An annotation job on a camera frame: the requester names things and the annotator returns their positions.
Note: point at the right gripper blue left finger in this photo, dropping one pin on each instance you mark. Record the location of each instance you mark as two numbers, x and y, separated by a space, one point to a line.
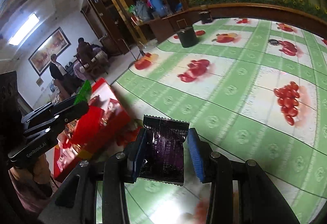
136 152

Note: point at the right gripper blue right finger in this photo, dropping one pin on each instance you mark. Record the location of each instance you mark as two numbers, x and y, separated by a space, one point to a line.
200 155

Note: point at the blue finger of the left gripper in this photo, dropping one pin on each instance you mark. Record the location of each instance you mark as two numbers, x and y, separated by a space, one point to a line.
45 120
50 108

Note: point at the green snack packet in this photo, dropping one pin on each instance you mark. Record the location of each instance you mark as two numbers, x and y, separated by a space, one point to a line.
84 93

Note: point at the dark purple snack packet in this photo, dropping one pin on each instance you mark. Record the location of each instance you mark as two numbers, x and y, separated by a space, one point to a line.
164 151

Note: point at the person's left hand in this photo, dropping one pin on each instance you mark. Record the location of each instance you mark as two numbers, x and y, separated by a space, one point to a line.
33 187

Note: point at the red gift box tray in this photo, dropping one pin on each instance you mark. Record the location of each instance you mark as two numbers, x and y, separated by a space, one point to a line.
105 122

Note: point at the standing person in black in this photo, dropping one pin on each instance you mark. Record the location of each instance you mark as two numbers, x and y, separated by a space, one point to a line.
58 72

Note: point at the wooden chair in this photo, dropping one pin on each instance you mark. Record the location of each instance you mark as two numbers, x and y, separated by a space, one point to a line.
93 68

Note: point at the seated person in maroon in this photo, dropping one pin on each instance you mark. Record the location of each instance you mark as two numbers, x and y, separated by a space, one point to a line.
86 49

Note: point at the framed landscape painting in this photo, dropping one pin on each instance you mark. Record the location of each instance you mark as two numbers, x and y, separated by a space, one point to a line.
56 43

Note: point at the fruit pattern green tablecloth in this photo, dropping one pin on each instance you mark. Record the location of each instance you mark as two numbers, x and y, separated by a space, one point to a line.
253 89

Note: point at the ceiling fluorescent light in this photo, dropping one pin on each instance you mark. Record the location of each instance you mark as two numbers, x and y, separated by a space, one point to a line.
24 30

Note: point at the wooden cabinet counter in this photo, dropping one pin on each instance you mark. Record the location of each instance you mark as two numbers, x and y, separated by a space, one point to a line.
163 28

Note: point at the black cylindrical container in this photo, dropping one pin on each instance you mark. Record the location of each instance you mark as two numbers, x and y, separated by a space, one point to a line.
187 37

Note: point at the grey kettle jug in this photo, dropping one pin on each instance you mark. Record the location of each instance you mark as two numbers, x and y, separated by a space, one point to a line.
141 11

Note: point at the blue thermos jug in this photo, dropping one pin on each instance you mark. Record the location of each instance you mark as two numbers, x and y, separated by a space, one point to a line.
158 6

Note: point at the small black box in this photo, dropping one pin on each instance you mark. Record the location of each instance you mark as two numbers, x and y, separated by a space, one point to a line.
205 17

